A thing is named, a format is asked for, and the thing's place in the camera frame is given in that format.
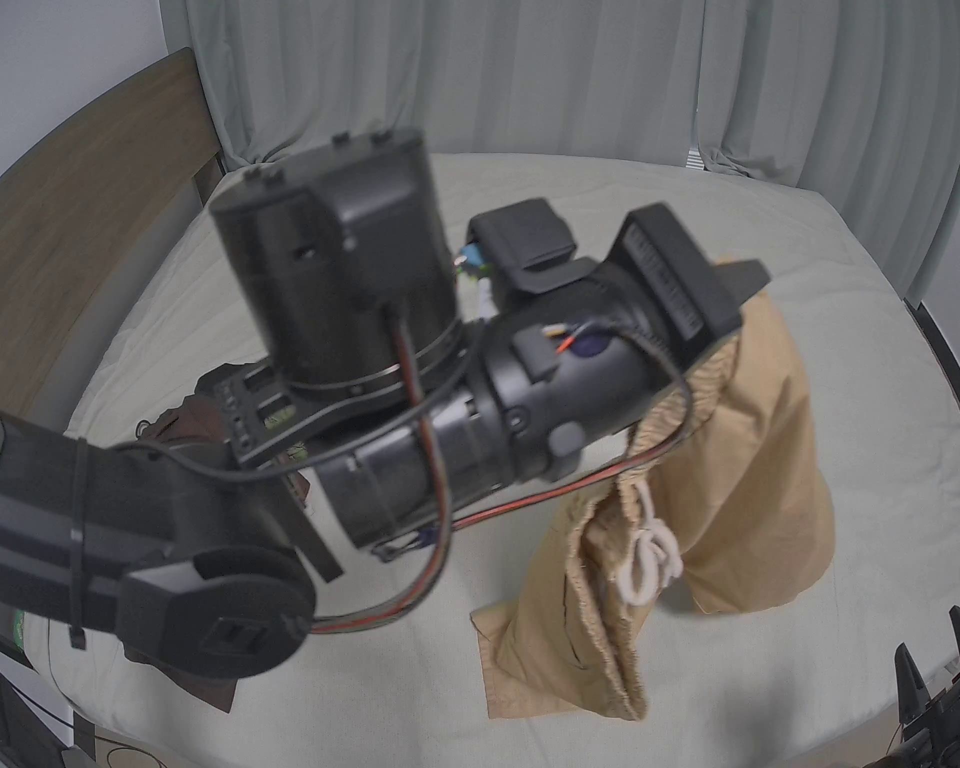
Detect tan shorts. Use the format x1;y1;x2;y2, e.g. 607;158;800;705
470;258;836;723

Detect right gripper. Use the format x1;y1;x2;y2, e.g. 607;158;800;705
892;604;960;768

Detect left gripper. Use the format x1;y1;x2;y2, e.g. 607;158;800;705
476;201;771;487

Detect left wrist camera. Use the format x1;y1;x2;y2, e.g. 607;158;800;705
466;197;601;295

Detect pale green curtain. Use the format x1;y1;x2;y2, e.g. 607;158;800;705
693;0;960;301
183;0;706;172

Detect bed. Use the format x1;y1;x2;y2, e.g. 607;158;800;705
0;46;960;762

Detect brown garment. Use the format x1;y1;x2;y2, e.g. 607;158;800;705
123;367;316;714

